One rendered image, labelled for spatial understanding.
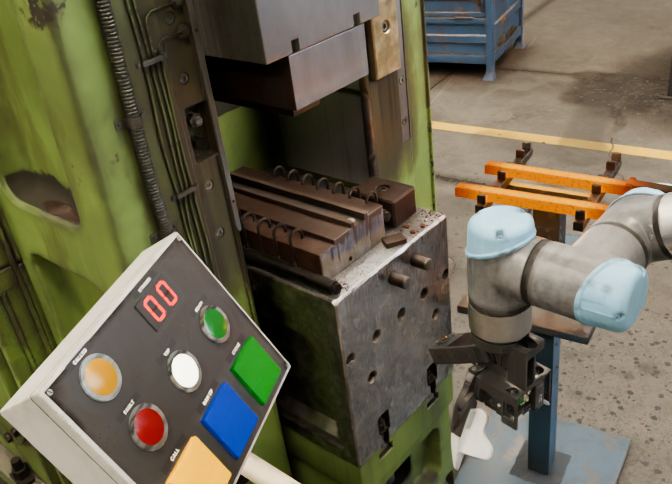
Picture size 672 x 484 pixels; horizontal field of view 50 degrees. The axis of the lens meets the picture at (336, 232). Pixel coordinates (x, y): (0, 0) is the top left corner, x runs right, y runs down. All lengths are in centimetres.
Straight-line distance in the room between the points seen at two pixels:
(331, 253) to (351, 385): 28
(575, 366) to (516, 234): 182
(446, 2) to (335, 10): 384
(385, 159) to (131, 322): 91
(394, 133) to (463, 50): 346
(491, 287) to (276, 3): 59
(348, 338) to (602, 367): 135
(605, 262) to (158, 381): 55
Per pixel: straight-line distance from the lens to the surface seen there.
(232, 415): 101
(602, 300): 77
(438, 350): 98
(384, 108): 167
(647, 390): 254
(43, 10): 112
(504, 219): 82
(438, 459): 200
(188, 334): 101
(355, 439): 158
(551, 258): 79
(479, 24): 507
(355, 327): 142
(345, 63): 132
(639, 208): 88
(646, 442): 238
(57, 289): 166
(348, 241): 142
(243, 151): 183
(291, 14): 120
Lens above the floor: 170
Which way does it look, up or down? 30 degrees down
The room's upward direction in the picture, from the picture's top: 8 degrees counter-clockwise
